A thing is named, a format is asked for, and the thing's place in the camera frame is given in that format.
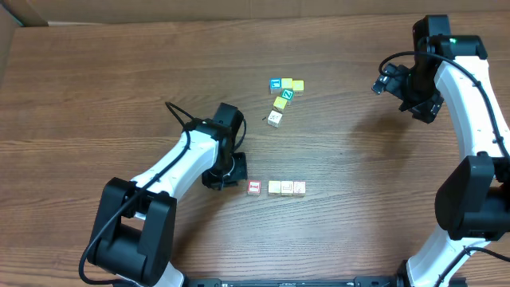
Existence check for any pale yellow block top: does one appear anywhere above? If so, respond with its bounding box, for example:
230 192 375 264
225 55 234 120
281 77 293 89

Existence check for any red I letter block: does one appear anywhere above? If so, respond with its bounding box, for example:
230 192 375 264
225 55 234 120
247 180 261 196

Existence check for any white dotted wooden block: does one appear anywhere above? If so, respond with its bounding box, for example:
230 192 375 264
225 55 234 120
280 181 294 196

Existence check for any blue letter block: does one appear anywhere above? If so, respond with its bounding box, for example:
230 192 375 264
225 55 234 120
269 78 282 94

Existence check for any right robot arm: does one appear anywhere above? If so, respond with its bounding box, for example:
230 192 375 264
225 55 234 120
372 14 509 286

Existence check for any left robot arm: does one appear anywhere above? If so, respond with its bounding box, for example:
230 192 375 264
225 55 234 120
78 103 248 287

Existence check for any green Z letter block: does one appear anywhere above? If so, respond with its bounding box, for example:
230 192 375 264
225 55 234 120
280 89 295 102

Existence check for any white picture block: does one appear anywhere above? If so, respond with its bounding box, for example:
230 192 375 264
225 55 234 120
267 110 283 128

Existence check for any red Q letter block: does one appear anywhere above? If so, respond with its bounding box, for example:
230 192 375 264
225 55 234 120
293 181 306 196

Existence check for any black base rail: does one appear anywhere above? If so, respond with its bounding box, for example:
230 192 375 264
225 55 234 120
182 276 408 287

